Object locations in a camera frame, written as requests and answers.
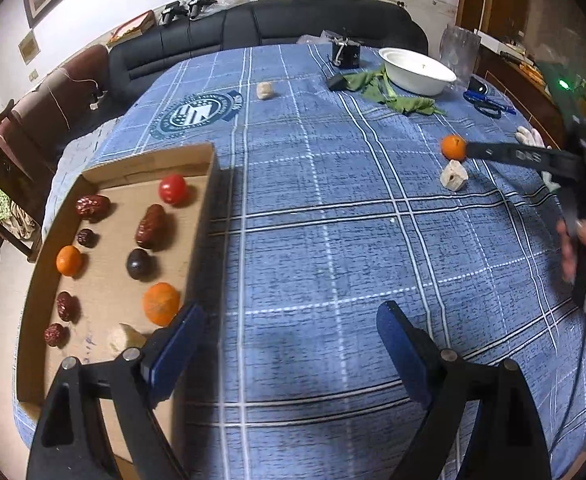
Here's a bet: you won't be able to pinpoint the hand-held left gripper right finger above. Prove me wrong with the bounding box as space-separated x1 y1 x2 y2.
376 300 554 480

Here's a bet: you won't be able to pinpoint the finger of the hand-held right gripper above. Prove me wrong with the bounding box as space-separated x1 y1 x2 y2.
465 141 516 161

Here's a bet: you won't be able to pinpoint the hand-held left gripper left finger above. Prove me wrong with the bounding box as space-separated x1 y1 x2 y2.
25 302 207 480

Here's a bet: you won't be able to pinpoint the small orange tangerine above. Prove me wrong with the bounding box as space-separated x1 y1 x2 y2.
55 245 84 277
441 134 468 162

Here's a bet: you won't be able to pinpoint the large orange tangerine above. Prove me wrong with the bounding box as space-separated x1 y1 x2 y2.
143 282 181 327

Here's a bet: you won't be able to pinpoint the dark round fruit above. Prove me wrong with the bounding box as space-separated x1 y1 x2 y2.
126 248 152 281

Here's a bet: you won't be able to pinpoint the cardboard box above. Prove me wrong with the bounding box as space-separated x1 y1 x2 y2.
15 142 220 480

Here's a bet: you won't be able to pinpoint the dark wrinkled red date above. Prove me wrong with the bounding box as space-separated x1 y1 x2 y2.
56 291 80 322

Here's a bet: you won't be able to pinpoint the long red date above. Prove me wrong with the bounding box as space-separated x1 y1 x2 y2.
135 204 168 250

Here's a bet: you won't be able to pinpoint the person's right hand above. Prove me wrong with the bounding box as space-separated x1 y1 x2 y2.
558 215 586 306

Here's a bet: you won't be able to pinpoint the white glove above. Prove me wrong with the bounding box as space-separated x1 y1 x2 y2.
515 126 544 148

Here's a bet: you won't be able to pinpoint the clear plastic container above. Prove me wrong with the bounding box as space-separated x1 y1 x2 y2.
439 25 481 78

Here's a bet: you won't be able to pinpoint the white bowl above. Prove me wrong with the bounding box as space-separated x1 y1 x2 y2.
379 47 458 96

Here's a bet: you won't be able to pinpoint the green cloth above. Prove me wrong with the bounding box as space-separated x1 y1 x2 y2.
348 67 446 116

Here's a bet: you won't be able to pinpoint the wooden cabinet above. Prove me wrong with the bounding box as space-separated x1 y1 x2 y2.
455 0 586 161

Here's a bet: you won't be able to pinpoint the red tomato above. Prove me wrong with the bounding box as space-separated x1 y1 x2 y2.
159 174 188 206

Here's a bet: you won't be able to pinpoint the blue plaid tablecloth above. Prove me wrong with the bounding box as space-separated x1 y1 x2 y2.
13 42 586 480

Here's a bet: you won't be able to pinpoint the black device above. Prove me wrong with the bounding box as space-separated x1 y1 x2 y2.
330 30 361 68

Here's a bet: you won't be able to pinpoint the patterned cloth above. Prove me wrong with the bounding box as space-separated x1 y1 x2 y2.
0 185 41 241

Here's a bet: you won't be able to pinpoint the grey quilted cushion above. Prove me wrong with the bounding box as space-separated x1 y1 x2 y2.
55 119 124 181

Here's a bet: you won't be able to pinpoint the black sofa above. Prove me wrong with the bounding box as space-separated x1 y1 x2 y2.
108 0 430 111

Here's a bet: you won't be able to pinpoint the brown chair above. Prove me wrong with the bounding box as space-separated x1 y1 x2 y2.
0 44 111 261

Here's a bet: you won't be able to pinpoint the spare black gripper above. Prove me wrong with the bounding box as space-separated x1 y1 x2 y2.
188 0 218 21
159 2 188 26

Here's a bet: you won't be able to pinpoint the red-edged book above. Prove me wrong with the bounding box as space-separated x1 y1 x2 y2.
108 10 156 47

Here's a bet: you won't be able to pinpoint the blue-handled scissors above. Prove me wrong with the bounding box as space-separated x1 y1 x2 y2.
463 89 516 118

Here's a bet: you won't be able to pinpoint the yellow wall paper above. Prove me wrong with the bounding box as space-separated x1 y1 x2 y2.
18 30 41 65

